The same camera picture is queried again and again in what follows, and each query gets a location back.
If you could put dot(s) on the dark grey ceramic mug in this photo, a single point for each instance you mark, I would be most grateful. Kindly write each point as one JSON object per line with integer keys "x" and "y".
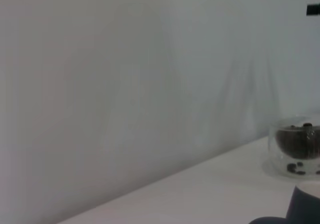
{"x": 305, "y": 206}

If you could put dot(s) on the clear double-wall glass cup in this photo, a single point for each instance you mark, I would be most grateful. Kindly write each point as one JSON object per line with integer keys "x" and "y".
{"x": 273, "y": 146}

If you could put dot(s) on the clear glass saucer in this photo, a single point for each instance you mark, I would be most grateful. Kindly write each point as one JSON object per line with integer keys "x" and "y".
{"x": 268, "y": 170}

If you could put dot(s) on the loose coffee bean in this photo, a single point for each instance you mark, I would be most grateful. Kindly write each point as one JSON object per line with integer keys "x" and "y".
{"x": 291, "y": 167}
{"x": 300, "y": 172}

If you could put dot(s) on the black background object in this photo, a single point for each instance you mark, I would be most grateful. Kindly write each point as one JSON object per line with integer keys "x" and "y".
{"x": 313, "y": 9}

